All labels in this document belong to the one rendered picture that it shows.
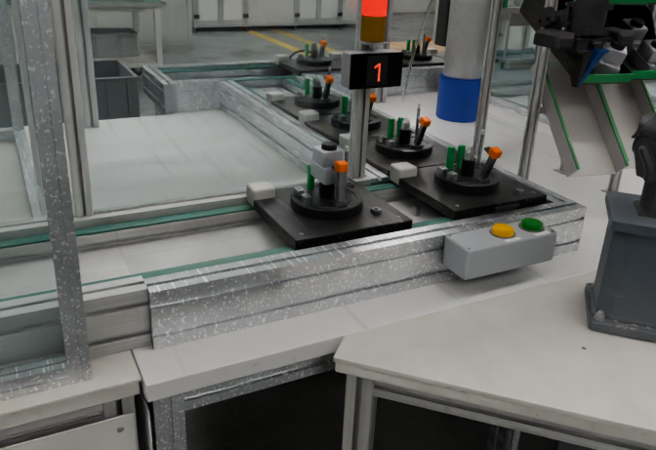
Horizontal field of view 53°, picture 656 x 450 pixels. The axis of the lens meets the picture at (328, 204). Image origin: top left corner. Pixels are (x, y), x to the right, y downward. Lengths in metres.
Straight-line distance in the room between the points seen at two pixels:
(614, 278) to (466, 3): 1.34
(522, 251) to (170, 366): 0.65
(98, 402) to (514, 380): 0.60
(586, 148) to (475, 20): 0.86
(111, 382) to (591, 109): 1.18
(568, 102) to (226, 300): 0.94
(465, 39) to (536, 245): 1.18
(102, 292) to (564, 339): 0.73
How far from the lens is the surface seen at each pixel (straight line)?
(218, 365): 1.01
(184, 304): 1.03
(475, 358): 1.07
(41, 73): 0.84
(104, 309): 1.03
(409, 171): 1.44
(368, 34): 1.34
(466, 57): 2.32
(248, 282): 1.05
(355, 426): 1.14
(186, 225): 1.27
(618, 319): 1.21
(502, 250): 1.21
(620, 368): 1.13
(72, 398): 1.00
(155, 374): 1.01
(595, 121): 1.63
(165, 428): 1.06
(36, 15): 0.83
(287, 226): 1.17
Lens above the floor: 1.46
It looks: 23 degrees down
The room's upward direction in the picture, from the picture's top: 3 degrees clockwise
